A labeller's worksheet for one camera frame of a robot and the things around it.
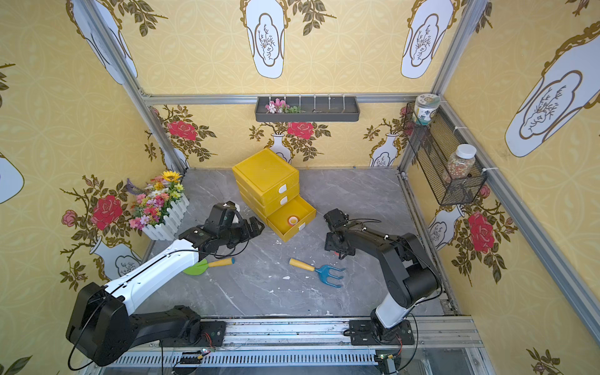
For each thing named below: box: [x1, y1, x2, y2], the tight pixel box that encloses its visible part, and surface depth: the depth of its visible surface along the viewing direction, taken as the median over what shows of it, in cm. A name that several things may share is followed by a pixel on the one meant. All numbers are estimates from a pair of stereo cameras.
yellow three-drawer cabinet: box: [232, 147, 317, 243], surface depth 94 cm
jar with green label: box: [413, 92, 442, 126], surface depth 87 cm
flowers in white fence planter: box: [125, 170, 190, 241], surface depth 92 cm
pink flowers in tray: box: [264, 98, 302, 115], surface depth 89 cm
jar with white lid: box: [448, 143, 478, 181], surface depth 66 cm
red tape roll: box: [287, 215, 300, 227], surface depth 102 cm
